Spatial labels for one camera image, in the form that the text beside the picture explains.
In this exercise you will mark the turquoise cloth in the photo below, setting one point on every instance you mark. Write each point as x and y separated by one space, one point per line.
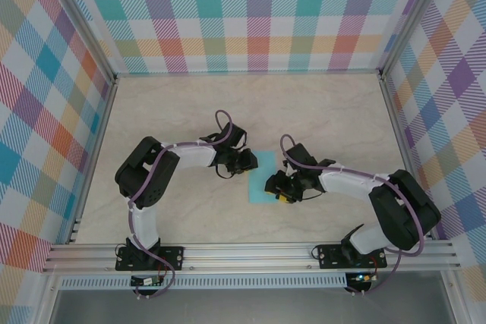
258 187

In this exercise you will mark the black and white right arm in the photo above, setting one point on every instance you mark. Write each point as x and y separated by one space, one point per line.
402 206

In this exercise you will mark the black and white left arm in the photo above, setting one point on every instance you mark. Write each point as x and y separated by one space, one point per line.
146 176

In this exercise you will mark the grey metal panel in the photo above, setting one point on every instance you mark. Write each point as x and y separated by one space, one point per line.
247 307

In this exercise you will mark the small black circuit board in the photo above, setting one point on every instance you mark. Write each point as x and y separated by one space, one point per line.
146 282

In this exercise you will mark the wide aluminium mounting rail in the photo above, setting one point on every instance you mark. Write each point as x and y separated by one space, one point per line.
247 257

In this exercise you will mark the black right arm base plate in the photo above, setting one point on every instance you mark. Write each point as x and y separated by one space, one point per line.
330 255

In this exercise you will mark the thin aluminium wall rail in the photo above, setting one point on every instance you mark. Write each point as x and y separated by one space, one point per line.
247 72

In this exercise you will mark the aluminium side rail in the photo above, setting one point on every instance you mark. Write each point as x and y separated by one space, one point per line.
398 130
93 161

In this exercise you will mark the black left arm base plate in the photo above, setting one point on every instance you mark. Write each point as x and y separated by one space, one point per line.
172 257

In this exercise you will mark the aluminium frame post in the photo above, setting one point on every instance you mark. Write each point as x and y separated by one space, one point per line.
411 16
86 20

